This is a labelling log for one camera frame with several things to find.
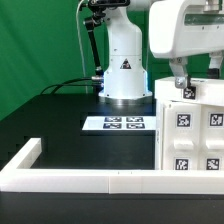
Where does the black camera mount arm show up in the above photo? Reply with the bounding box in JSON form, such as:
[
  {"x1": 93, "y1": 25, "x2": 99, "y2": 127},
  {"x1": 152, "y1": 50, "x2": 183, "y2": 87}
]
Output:
[{"x1": 84, "y1": 0, "x2": 130, "y2": 77}]

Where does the black cable bundle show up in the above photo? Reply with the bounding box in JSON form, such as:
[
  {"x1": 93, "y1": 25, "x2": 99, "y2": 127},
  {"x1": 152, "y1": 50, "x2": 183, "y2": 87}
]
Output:
[{"x1": 40, "y1": 76, "x2": 105, "y2": 96}]

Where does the white workspace border frame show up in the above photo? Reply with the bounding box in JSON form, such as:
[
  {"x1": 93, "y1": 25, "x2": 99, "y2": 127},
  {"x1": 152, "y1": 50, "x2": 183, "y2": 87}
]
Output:
[{"x1": 0, "y1": 138, "x2": 224, "y2": 195}]

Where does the white cabinet top block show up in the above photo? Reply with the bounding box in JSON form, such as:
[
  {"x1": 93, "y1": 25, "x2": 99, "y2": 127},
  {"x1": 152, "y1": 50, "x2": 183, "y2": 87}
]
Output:
[{"x1": 155, "y1": 77, "x2": 224, "y2": 106}]

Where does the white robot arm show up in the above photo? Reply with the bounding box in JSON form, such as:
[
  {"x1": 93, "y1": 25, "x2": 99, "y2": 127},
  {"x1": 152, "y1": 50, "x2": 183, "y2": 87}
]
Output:
[{"x1": 79, "y1": 0, "x2": 224, "y2": 104}]

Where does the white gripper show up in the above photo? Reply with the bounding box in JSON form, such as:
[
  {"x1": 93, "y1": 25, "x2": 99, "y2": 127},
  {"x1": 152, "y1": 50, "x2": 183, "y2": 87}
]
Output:
[{"x1": 149, "y1": 0, "x2": 224, "y2": 89}]

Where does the white cabinet body box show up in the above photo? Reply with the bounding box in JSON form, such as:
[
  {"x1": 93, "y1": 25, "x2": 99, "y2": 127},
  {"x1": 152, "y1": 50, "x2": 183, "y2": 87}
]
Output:
[{"x1": 155, "y1": 100, "x2": 224, "y2": 171}]

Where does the white marker base plate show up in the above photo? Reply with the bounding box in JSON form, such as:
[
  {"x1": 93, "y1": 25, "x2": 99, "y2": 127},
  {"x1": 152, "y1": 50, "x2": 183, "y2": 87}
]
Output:
[{"x1": 82, "y1": 116, "x2": 156, "y2": 131}]

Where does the white cabinet door panel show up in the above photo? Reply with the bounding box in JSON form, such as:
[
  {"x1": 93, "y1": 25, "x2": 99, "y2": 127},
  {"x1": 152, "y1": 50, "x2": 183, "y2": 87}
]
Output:
[{"x1": 162, "y1": 102, "x2": 201, "y2": 171}]

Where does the white hanging cable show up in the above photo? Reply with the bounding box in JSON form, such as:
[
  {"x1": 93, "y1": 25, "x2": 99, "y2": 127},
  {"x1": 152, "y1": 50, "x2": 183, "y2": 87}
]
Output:
[{"x1": 75, "y1": 0, "x2": 90, "y2": 95}]

